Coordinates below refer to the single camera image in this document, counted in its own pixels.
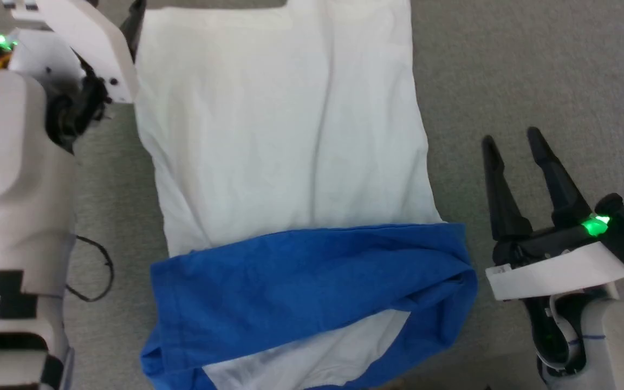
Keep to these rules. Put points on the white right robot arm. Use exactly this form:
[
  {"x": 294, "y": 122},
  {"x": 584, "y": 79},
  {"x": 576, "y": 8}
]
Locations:
[{"x": 610, "y": 341}]

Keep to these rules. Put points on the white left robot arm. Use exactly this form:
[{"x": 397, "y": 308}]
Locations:
[{"x": 8, "y": 162}]

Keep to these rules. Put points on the grey-green fabric sofa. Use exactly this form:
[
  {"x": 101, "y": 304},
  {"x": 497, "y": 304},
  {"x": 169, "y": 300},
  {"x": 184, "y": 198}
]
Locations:
[{"x": 534, "y": 70}]

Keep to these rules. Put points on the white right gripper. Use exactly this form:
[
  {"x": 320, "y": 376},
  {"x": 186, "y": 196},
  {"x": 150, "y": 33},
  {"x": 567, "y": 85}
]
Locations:
[{"x": 556, "y": 271}]

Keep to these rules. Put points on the white and blue t-shirt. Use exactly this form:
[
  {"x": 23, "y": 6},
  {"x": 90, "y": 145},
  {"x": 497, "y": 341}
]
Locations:
[{"x": 290, "y": 162}]

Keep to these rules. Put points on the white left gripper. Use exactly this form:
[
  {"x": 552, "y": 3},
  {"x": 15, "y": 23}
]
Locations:
[{"x": 95, "y": 49}]

